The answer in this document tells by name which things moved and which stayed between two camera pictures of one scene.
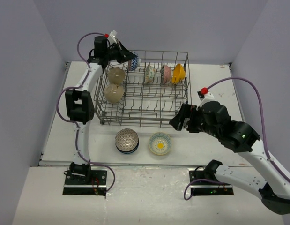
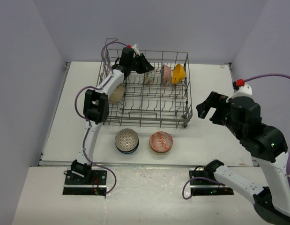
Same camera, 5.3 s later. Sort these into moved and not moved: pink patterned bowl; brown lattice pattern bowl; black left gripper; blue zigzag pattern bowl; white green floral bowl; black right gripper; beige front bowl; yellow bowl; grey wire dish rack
Moved: blue zigzag pattern bowl; black left gripper; black right gripper
Not moved: grey wire dish rack; yellow bowl; brown lattice pattern bowl; beige front bowl; pink patterned bowl; white green floral bowl
